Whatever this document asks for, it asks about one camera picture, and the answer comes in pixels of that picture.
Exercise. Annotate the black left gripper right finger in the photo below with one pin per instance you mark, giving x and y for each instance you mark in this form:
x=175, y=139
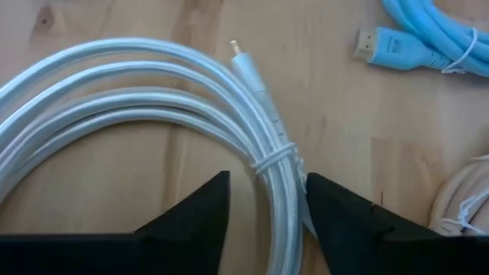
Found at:
x=363, y=244

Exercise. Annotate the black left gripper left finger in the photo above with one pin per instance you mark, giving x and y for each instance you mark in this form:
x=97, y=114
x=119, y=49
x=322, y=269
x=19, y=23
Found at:
x=172, y=248

